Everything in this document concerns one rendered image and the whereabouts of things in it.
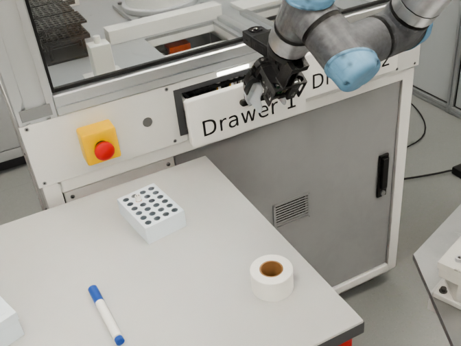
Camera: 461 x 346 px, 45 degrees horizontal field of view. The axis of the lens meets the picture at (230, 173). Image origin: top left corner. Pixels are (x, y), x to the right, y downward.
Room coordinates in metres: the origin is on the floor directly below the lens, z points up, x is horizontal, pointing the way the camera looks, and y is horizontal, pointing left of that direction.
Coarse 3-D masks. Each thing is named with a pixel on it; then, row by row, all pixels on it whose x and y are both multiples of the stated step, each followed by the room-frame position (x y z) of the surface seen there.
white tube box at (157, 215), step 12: (132, 192) 0.93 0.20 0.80; (144, 192) 0.94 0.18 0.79; (156, 192) 0.93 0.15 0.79; (120, 204) 0.90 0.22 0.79; (132, 204) 0.90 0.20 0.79; (144, 204) 0.89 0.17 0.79; (156, 204) 0.89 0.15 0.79; (168, 204) 0.88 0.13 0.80; (132, 216) 0.85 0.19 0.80; (144, 216) 0.85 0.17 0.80; (156, 216) 0.84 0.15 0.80; (168, 216) 0.84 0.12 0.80; (180, 216) 0.85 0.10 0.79; (144, 228) 0.81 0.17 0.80; (156, 228) 0.82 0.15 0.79; (168, 228) 0.83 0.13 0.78; (180, 228) 0.85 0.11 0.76
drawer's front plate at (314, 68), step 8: (312, 56) 1.23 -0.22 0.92; (392, 56) 1.33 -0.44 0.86; (312, 64) 1.23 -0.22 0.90; (384, 64) 1.31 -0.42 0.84; (392, 64) 1.33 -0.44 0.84; (312, 72) 1.23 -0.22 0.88; (320, 72) 1.24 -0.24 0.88; (384, 72) 1.32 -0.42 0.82; (312, 80) 1.23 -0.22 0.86; (320, 80) 1.24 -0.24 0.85; (312, 88) 1.23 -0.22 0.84; (320, 88) 1.24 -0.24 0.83; (328, 88) 1.25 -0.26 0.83; (336, 88) 1.26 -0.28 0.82; (312, 96) 1.23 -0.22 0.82
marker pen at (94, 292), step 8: (88, 288) 0.70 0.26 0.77; (96, 288) 0.69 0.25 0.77; (96, 296) 0.67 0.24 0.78; (96, 304) 0.66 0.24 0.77; (104, 304) 0.65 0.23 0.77; (104, 312) 0.63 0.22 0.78; (104, 320) 0.62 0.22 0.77; (112, 320) 0.62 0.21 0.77; (112, 328) 0.60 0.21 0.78; (112, 336) 0.59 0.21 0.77; (120, 336) 0.58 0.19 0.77; (120, 344) 0.58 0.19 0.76
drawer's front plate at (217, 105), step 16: (208, 96) 1.06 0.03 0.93; (224, 96) 1.08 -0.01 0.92; (240, 96) 1.09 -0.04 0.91; (304, 96) 1.16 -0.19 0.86; (192, 112) 1.05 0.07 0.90; (208, 112) 1.06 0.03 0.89; (224, 112) 1.08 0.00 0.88; (240, 112) 1.09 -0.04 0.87; (256, 112) 1.11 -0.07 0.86; (288, 112) 1.14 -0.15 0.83; (192, 128) 1.05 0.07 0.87; (208, 128) 1.06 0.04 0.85; (224, 128) 1.07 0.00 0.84; (240, 128) 1.09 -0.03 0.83; (192, 144) 1.05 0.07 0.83
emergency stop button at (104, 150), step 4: (100, 144) 0.97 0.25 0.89; (104, 144) 0.97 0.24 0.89; (108, 144) 0.97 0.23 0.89; (112, 144) 0.98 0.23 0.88; (96, 148) 0.97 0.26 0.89; (100, 148) 0.97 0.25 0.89; (104, 148) 0.97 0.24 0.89; (108, 148) 0.97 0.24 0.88; (112, 148) 0.97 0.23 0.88; (96, 152) 0.96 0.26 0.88; (100, 152) 0.96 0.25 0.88; (104, 152) 0.97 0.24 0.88; (108, 152) 0.97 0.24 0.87; (112, 152) 0.97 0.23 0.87; (96, 156) 0.96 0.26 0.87; (100, 156) 0.96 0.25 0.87; (104, 156) 0.97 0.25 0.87; (108, 156) 0.97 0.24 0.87; (112, 156) 0.98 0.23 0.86; (104, 160) 0.97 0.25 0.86
